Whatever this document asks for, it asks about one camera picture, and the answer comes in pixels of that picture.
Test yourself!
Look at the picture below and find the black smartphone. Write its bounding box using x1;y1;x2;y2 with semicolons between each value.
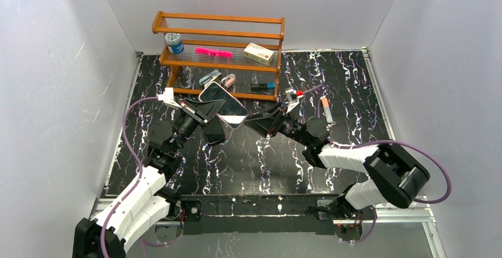
202;124;226;146

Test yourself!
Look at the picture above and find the phone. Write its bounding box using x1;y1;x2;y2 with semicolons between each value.
198;82;248;129

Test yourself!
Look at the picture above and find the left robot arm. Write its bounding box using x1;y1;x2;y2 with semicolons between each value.
72;99;225;257

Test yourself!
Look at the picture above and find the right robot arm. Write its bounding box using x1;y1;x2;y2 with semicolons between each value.
244;105;430;211

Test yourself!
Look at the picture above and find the black blue marker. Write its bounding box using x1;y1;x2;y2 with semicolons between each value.
250;82;275;91

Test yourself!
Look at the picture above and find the teal grey stapler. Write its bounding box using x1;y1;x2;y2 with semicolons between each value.
199;70;222;88

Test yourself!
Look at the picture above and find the orange white glue stick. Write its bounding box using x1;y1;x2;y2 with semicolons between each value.
320;96;333;124

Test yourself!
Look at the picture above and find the pink plastic tool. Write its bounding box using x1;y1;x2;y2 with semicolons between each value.
195;47;233;59

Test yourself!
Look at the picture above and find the white cardboard box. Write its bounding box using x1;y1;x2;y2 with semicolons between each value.
243;43;275;66

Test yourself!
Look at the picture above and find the orange wooden shelf rack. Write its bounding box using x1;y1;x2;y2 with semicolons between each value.
152;11;285;101

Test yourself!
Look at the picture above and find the blue white round jar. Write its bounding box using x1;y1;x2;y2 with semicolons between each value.
164;33;184;54

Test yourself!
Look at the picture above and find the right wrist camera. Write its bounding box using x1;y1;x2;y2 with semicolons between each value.
285;87;304;114

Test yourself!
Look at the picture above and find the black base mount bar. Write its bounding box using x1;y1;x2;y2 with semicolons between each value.
181;194;353;235

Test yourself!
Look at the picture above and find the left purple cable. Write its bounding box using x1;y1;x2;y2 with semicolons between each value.
99;96;166;258

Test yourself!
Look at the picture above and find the purple cable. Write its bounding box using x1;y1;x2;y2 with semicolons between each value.
99;96;166;258
300;85;452;205

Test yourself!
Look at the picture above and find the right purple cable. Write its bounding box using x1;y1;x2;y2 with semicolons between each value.
300;85;452;205

